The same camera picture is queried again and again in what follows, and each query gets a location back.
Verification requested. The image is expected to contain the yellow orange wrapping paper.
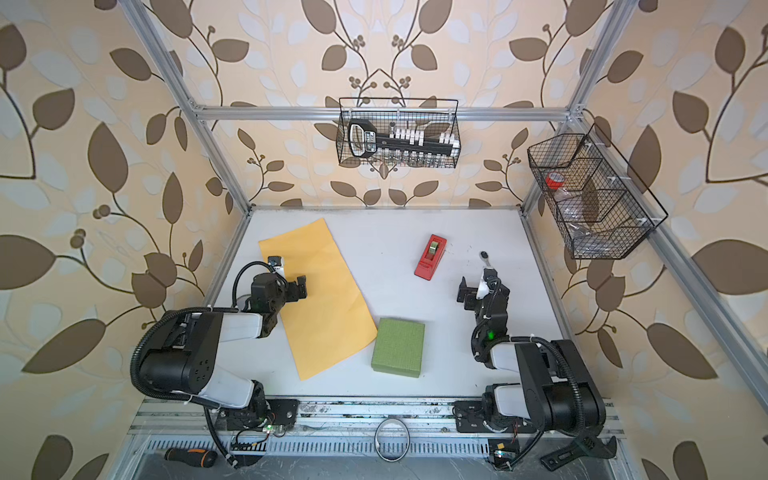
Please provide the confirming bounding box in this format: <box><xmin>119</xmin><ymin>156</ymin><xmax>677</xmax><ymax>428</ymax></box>
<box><xmin>259</xmin><ymin>219</ymin><xmax>377</xmax><ymax>381</ymax></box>

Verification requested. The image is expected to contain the green gift box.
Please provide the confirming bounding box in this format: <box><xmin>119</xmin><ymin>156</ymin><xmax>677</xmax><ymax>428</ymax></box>
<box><xmin>371</xmin><ymin>318</ymin><xmax>426</xmax><ymax>378</ymax></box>

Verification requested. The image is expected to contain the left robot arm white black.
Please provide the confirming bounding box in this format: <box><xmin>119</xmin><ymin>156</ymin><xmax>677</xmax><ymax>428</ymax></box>
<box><xmin>130</xmin><ymin>256</ymin><xmax>308</xmax><ymax>468</ymax></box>

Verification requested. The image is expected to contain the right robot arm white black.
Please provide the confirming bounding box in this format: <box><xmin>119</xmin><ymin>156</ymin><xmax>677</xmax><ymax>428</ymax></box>
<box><xmin>457</xmin><ymin>267</ymin><xmax>618</xmax><ymax>471</ymax></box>

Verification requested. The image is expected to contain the red tape dispenser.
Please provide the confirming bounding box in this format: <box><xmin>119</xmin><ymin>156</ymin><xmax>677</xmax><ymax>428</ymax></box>
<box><xmin>414</xmin><ymin>235</ymin><xmax>447</xmax><ymax>281</ymax></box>

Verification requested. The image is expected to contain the red capped plastic bottle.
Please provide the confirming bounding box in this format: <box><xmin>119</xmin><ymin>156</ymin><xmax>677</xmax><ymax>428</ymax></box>
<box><xmin>545</xmin><ymin>171</ymin><xmax>566</xmax><ymax>193</ymax></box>

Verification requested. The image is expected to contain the black adjustable wrench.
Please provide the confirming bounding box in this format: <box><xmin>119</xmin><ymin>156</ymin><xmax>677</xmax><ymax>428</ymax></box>
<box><xmin>540</xmin><ymin>435</ymin><xmax>618</xmax><ymax>472</ymax></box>

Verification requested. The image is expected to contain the orange black screwdriver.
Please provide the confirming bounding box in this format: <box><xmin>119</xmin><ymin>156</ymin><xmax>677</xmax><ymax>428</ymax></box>
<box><xmin>164</xmin><ymin>448</ymin><xmax>219</xmax><ymax>468</ymax></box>

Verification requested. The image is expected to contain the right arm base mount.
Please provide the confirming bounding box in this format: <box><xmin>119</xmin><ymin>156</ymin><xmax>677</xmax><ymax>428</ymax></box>
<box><xmin>452</xmin><ymin>400</ymin><xmax>536</xmax><ymax>434</ymax></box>

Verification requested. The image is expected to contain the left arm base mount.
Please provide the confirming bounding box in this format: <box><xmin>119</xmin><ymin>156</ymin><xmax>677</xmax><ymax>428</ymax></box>
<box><xmin>219</xmin><ymin>398</ymin><xmax>300</xmax><ymax>431</ymax></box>

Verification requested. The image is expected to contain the aluminium front rail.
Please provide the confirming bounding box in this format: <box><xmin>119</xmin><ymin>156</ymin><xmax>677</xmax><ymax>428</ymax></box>
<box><xmin>128</xmin><ymin>397</ymin><xmax>625</xmax><ymax>460</ymax></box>

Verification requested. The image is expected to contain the black wire basket right wall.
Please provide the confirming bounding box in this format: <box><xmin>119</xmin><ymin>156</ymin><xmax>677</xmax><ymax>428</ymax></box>
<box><xmin>527</xmin><ymin>124</ymin><xmax>668</xmax><ymax>260</ymax></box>

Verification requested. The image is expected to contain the black wire basket wall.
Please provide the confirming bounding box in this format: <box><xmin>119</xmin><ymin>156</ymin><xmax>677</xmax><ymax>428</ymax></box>
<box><xmin>527</xmin><ymin>124</ymin><xmax>668</xmax><ymax>260</ymax></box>
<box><xmin>332</xmin><ymin>96</ymin><xmax>462</xmax><ymax>169</ymax></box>

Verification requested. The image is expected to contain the socket set black rail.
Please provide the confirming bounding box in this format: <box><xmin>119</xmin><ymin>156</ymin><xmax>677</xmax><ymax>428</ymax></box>
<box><xmin>346</xmin><ymin>119</ymin><xmax>461</xmax><ymax>161</ymax></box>

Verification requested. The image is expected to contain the metal ring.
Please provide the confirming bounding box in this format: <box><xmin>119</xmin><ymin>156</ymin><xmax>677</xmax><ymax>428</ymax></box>
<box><xmin>374</xmin><ymin>416</ymin><xmax>412</xmax><ymax>463</ymax></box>

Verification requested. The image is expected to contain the black wire basket back wall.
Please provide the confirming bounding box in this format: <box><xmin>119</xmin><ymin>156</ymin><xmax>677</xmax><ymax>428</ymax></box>
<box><xmin>332</xmin><ymin>96</ymin><xmax>462</xmax><ymax>169</ymax></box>

